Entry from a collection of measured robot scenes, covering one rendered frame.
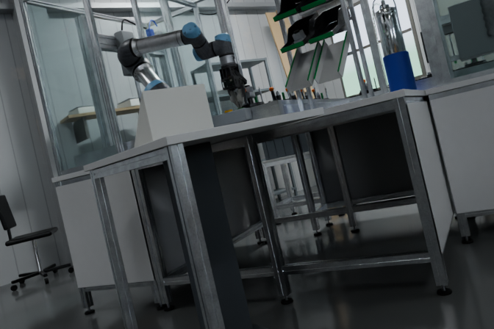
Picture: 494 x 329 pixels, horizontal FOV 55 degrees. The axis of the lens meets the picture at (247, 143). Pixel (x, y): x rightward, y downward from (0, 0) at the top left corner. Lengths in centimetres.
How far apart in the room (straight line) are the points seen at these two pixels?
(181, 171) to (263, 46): 567
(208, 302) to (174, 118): 74
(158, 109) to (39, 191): 365
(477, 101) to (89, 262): 236
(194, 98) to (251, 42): 505
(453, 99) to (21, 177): 418
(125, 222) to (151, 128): 104
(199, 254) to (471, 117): 172
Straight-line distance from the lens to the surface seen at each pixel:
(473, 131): 276
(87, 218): 300
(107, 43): 332
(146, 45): 238
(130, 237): 281
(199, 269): 156
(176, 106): 193
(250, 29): 707
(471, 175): 279
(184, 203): 153
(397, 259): 218
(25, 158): 544
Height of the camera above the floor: 76
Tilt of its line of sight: 1 degrees up
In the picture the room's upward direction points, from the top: 13 degrees counter-clockwise
